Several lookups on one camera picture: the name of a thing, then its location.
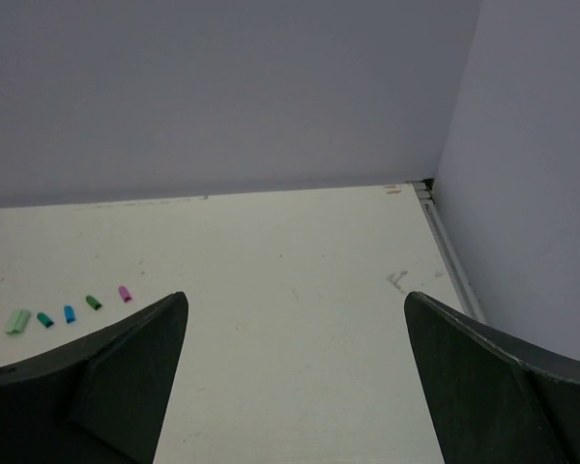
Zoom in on dark green marker cap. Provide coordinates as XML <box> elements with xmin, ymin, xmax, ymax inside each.
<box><xmin>85</xmin><ymin>295</ymin><xmax>102</xmax><ymax>310</ymax></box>

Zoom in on table edge side rail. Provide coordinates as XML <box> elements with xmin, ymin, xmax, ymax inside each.
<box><xmin>408</xmin><ymin>179</ymin><xmax>488</xmax><ymax>325</ymax></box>

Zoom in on blue marker cap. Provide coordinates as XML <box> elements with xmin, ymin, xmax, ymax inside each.
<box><xmin>64</xmin><ymin>305</ymin><xmax>76</xmax><ymax>324</ymax></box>

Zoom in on purple marker cap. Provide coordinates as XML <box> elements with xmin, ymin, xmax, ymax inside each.
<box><xmin>118</xmin><ymin>285</ymin><xmax>131</xmax><ymax>303</ymax></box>

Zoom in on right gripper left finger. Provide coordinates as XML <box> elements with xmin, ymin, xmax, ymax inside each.
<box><xmin>0</xmin><ymin>292</ymin><xmax>189</xmax><ymax>463</ymax></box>

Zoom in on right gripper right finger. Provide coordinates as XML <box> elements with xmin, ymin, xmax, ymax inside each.
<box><xmin>404</xmin><ymin>292</ymin><xmax>580</xmax><ymax>463</ymax></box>

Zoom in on teal marker cap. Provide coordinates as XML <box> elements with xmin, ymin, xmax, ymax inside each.
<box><xmin>37</xmin><ymin>312</ymin><xmax>54</xmax><ymax>328</ymax></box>

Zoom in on light green highlighter cap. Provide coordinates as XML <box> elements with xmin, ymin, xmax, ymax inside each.
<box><xmin>4</xmin><ymin>309</ymin><xmax>31</xmax><ymax>335</ymax></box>

